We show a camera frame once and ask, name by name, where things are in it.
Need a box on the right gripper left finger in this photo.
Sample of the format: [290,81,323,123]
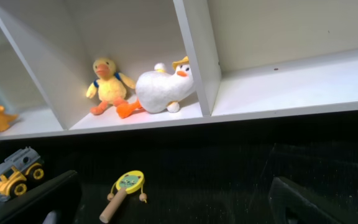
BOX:
[0,169,83,224]

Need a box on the yellow plush duck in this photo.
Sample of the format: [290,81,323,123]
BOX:
[85,57,137,116]

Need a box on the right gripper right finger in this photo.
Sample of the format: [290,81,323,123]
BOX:
[267,176,358,224]

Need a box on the white shelf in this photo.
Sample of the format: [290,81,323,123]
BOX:
[0,0,358,142]

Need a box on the white plush duck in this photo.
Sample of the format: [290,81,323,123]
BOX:
[116,56,196,119]

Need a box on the grey and yellow toy truck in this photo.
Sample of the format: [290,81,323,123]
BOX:
[0,146,45,203]

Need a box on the yellow rattle drum toy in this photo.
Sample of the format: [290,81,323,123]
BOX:
[99,170,148,224]

